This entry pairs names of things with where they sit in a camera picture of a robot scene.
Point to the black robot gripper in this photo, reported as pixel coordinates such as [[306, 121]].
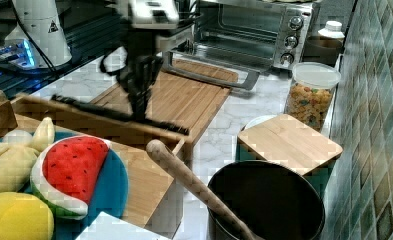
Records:
[[142, 67]]

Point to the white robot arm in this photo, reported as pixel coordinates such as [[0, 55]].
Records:
[[41, 43]]

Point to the wooden drawer cabinet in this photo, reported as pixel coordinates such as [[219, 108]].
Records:
[[155, 200]]

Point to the stainless steel toaster oven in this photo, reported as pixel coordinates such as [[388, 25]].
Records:
[[251, 35]]

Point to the plush watermelon slice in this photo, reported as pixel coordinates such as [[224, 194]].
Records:
[[65, 174]]

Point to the blue plate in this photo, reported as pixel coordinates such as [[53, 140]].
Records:
[[110, 196]]

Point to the plush cream banana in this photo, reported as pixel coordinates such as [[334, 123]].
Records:
[[17, 159]]

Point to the white carton box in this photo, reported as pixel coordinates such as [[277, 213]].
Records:
[[107, 227]]

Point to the teal canister with wooden lid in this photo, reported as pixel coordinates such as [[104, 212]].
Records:
[[286, 141]]

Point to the clear jar of cereal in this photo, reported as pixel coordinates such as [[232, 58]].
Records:
[[311, 93]]

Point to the plush yellow lemon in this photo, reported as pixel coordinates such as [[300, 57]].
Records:
[[24, 217]]

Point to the black utensil holder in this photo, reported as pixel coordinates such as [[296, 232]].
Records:
[[275, 202]]

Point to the white bottle behind oven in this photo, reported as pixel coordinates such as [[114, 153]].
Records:
[[332, 29]]

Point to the wooden spoon handle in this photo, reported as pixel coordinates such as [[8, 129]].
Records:
[[170, 163]]

